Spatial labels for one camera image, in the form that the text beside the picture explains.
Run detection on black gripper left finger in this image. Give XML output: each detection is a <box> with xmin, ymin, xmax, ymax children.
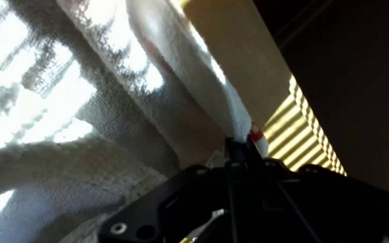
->
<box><xmin>97</xmin><ymin>136</ymin><xmax>253</xmax><ymax>243</ymax></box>

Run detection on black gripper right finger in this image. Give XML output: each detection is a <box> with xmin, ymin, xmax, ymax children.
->
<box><xmin>243</xmin><ymin>138</ymin><xmax>389</xmax><ymax>243</ymax></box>

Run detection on white and red towel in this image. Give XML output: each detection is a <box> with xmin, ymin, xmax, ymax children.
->
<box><xmin>0</xmin><ymin>0</ymin><xmax>270</xmax><ymax>243</ymax></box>

